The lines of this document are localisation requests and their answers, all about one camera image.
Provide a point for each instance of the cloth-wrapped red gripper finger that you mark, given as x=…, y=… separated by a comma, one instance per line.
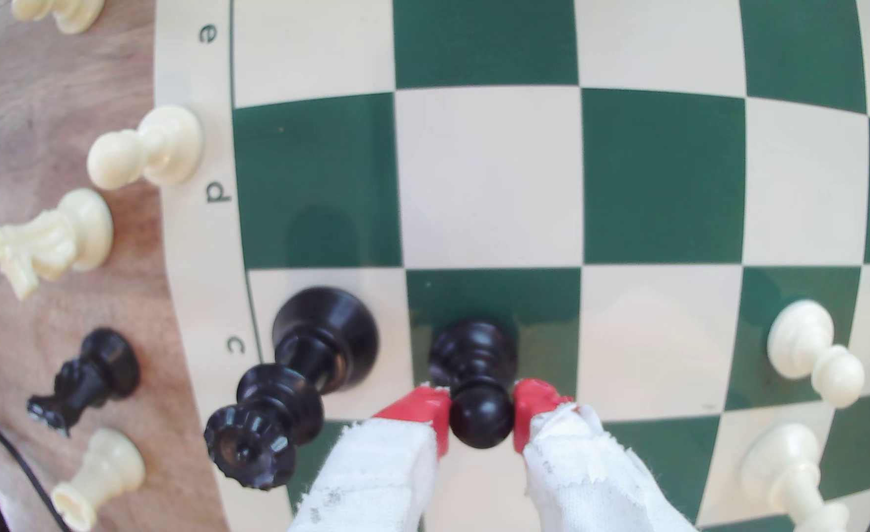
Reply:
x=376, y=473
x=583, y=473

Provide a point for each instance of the black chess pawn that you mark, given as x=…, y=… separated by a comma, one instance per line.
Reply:
x=476, y=399

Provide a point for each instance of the black chess queen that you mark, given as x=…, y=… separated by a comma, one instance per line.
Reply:
x=309, y=347

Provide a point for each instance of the white chess pawn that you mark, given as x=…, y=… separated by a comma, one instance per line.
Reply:
x=804, y=343
x=782, y=465
x=158, y=148

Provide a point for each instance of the white chess rook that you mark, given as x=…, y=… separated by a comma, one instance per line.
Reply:
x=102, y=469

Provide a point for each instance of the black chess knight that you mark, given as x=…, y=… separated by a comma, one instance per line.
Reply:
x=88, y=377

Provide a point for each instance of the green and cream chess board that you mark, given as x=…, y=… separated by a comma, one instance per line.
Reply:
x=487, y=177

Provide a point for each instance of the white chess knight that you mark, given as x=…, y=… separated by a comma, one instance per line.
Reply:
x=51, y=240

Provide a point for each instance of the white chess piece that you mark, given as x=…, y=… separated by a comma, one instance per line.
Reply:
x=65, y=11

